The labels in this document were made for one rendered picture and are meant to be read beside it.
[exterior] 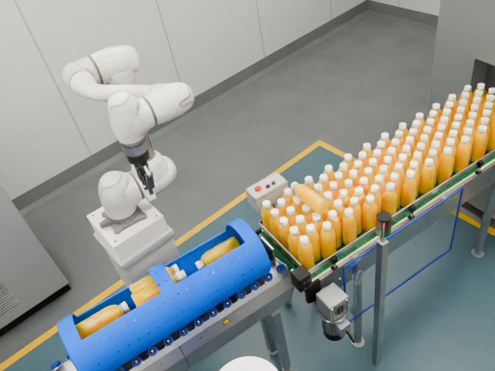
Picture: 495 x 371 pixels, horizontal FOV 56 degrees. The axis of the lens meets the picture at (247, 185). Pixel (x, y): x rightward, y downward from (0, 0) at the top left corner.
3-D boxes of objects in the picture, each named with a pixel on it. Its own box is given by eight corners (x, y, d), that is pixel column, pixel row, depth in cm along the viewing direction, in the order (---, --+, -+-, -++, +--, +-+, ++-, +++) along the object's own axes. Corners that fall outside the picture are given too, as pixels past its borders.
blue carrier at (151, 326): (77, 344, 207) (49, 309, 188) (242, 246, 234) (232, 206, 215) (98, 397, 188) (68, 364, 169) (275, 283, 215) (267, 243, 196)
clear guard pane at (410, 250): (345, 322, 248) (344, 266, 216) (449, 249, 272) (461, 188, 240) (346, 323, 248) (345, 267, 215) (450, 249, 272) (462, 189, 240)
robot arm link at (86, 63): (62, 73, 178) (96, 60, 183) (51, 62, 191) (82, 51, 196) (76, 103, 186) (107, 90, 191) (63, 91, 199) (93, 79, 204)
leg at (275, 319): (279, 367, 284) (266, 310, 242) (287, 361, 285) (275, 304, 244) (285, 375, 280) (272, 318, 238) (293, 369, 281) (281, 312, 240)
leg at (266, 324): (267, 350, 293) (251, 292, 251) (274, 344, 295) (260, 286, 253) (272, 357, 289) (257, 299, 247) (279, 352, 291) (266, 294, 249)
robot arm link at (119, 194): (100, 207, 237) (86, 175, 222) (132, 191, 244) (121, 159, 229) (113, 225, 227) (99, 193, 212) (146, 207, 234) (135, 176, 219)
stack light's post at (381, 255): (371, 361, 277) (376, 241, 204) (376, 357, 278) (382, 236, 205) (376, 366, 274) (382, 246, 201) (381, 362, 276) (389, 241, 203)
